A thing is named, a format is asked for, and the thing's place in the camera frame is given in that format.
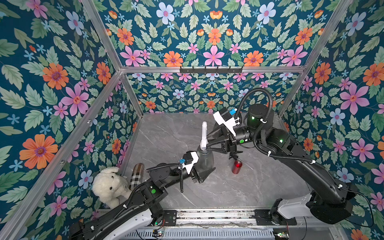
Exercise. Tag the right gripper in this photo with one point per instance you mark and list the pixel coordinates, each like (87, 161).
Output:
(227, 140)

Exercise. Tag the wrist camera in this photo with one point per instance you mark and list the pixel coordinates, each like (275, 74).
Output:
(188, 161)
(226, 118)

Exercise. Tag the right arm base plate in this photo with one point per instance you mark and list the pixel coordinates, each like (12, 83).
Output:
(269, 217)

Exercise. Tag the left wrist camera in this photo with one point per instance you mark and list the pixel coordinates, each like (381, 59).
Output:
(188, 161)

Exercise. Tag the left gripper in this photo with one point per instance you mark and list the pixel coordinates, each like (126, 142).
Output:
(195, 169)

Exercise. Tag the red can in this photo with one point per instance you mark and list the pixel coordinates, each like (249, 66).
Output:
(237, 166)

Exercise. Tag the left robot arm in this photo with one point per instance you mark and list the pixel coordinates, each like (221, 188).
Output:
(142, 208)

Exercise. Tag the white plush dog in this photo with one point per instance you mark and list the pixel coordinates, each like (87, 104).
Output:
(108, 185)

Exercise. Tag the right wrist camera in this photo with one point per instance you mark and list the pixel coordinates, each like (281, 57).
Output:
(226, 118)

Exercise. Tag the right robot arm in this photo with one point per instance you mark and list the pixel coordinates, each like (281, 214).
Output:
(253, 121)

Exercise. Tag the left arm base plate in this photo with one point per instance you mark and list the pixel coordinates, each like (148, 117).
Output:
(166, 219)

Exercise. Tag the plaid cylinder pouch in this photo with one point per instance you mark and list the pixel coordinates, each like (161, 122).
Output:
(137, 176)

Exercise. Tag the black hook rail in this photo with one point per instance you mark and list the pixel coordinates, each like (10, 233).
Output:
(211, 70)

